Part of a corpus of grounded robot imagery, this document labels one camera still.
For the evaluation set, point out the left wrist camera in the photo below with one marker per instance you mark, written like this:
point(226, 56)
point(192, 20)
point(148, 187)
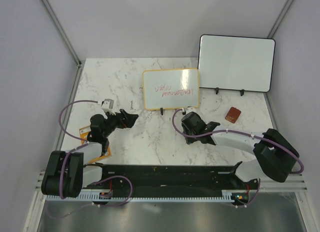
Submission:
point(107, 106)

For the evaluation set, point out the red small box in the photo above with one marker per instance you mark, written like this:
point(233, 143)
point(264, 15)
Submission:
point(233, 114)

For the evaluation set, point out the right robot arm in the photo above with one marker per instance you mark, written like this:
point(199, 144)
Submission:
point(275, 157)

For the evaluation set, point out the black framed whiteboard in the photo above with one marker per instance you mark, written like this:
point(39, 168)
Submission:
point(236, 63)

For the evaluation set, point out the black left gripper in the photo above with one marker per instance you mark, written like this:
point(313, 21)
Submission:
point(128, 121)

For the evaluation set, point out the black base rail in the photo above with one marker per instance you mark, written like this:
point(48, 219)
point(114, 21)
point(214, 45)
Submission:
point(170, 180)

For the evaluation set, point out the yellow framed whiteboard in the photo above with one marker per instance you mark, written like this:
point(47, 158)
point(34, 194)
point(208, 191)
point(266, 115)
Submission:
point(171, 88)

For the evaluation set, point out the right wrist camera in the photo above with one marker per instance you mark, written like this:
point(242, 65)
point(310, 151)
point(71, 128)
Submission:
point(188, 110)

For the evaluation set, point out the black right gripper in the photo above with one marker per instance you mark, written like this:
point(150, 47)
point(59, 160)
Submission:
point(190, 140)

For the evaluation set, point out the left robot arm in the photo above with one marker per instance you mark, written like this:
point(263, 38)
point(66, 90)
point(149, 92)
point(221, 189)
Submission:
point(68, 172)

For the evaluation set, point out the orange card package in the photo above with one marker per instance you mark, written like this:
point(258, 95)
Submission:
point(83, 134)

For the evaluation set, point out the white cable duct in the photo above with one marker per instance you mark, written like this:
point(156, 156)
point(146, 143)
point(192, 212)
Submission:
point(104, 196)

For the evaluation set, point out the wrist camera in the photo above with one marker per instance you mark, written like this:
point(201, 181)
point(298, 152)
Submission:
point(188, 110)
point(107, 106)

